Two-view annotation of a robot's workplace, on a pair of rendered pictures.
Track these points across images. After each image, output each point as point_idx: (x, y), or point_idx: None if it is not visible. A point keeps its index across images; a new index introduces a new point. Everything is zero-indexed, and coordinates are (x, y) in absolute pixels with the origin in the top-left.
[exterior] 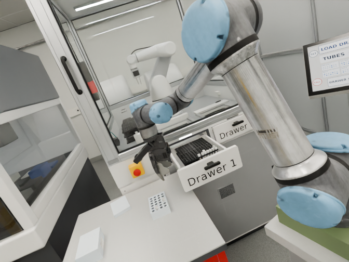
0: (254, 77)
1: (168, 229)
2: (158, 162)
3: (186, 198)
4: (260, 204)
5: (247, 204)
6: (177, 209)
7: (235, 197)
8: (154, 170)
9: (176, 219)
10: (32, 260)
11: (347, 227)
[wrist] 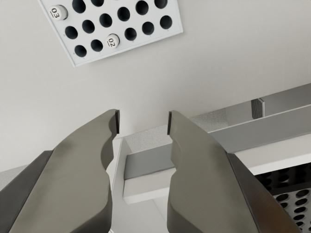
0: None
1: (7, 54)
2: (169, 218)
3: (140, 106)
4: (236, 121)
5: (239, 112)
6: (96, 80)
7: (247, 108)
8: (4, 187)
9: (52, 80)
10: None
11: None
